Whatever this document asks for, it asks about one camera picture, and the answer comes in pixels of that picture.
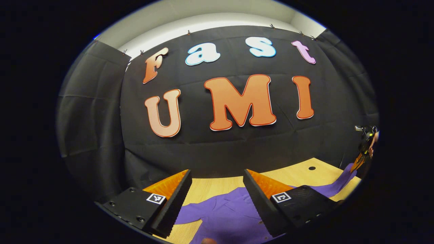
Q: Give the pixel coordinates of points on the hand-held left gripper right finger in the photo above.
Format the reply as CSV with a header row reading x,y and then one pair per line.
x,y
259,200

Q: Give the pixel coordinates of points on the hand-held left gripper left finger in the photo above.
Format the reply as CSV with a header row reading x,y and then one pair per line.
x,y
176,200

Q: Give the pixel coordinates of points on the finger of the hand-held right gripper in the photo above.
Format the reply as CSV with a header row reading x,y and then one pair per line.
x,y
360,159

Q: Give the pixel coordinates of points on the purple shirt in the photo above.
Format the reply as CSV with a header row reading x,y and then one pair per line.
x,y
223,213

